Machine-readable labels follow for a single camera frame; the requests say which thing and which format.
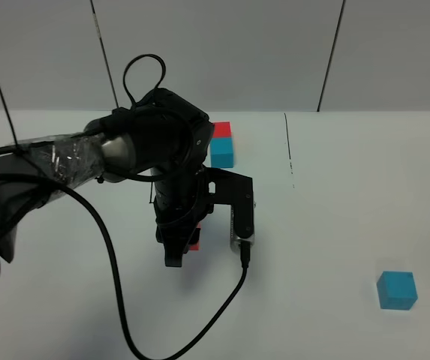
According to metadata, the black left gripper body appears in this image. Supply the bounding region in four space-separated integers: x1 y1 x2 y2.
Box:
153 165 214 243

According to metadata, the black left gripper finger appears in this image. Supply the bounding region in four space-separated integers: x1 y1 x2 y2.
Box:
190 226 200 246
160 226 194 267

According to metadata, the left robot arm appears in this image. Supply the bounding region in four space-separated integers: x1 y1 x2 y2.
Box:
0 88 215 267

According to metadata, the template blue cube block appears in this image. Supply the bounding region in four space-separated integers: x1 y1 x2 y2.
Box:
210 137 234 169

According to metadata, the template red cube block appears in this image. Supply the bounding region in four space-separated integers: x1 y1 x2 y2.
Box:
212 121 232 139

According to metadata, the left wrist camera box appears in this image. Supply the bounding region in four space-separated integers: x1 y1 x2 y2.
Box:
205 168 255 252

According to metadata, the left black cable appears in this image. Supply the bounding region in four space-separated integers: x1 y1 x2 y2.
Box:
0 175 253 360

